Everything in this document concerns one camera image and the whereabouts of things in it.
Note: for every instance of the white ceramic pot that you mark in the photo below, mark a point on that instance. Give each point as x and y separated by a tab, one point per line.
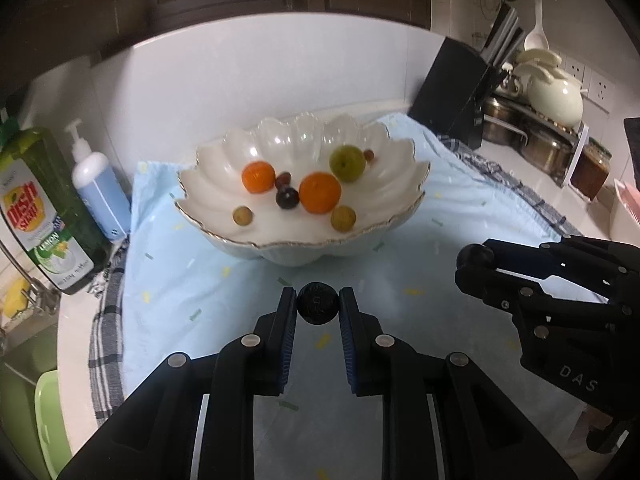
552	92

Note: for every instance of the white ladle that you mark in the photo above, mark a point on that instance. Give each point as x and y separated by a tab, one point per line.
536	35

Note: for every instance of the small dark grape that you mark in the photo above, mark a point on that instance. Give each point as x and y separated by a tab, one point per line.
287	198

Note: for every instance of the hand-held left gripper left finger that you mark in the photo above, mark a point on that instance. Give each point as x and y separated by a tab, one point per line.
288	345

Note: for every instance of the steel pot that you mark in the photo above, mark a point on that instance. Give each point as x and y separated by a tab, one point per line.
547	151
502	121

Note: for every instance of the pink plastic rack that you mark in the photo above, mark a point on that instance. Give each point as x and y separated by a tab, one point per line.
627	200

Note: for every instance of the green plastic basin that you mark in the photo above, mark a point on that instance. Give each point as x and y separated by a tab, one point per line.
52	420

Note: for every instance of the kitchen sink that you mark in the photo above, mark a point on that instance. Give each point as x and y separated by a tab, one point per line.
20	355

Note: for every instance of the brown glass jar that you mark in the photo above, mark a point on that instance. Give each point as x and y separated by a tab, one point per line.
591	170

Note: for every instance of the white wall socket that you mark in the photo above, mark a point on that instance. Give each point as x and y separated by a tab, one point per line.
576	66
601	90

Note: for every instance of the light blue cloth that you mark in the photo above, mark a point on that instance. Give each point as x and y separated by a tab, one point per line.
200	280

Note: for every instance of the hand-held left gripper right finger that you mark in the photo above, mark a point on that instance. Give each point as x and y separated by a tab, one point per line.
348	350

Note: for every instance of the green dish soap bottle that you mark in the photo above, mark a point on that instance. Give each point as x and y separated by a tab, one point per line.
50	200

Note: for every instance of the steel faucet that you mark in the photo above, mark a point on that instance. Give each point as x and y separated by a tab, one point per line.
30	280

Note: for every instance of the blue pump bottle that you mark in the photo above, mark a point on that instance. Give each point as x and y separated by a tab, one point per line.
100	190

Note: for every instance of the large green grape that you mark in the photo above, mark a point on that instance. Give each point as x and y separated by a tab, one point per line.
347	163

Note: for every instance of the red grape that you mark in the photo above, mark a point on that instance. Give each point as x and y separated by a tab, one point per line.
369	155
283	179

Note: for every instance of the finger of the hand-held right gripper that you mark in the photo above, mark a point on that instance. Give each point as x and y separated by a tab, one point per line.
550	265
520	300

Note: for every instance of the yellow sponge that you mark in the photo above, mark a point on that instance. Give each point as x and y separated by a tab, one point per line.
15	300

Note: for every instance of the black knife block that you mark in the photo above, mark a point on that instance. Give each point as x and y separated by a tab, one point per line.
450	95

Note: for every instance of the small orange tangerine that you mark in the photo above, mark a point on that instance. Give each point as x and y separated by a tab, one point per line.
258	177

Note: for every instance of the large dark plum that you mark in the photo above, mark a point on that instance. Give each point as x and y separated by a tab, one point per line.
470	256

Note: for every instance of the large orange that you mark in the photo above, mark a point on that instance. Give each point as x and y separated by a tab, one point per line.
320	193

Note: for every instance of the small green-brown grape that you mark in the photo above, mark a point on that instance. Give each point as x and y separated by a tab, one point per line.
242	216

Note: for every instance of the white scalloped bowl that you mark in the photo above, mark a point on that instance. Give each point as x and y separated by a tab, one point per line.
290	142

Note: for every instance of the checked dish cloth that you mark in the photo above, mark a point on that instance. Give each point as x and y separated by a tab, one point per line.
105	350

